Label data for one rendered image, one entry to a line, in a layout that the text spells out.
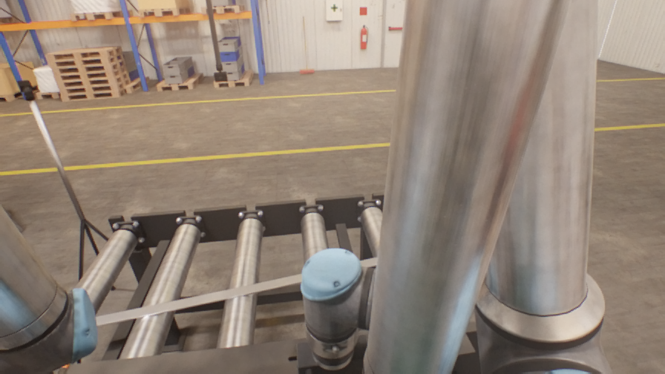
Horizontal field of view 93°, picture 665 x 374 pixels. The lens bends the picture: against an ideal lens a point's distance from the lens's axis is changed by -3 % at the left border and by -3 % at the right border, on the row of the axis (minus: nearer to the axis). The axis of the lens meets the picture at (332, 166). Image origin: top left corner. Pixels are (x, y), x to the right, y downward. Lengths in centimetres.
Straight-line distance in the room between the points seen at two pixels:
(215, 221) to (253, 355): 102
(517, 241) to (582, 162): 10
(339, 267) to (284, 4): 912
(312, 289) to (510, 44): 41
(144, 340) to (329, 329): 83
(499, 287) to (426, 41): 34
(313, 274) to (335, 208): 120
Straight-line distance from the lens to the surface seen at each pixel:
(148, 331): 130
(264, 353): 82
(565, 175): 36
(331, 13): 939
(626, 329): 287
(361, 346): 68
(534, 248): 40
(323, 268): 51
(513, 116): 20
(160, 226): 183
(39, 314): 52
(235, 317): 123
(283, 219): 171
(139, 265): 199
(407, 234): 23
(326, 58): 965
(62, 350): 57
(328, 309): 52
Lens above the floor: 184
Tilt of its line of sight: 27 degrees down
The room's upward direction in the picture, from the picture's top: 1 degrees counter-clockwise
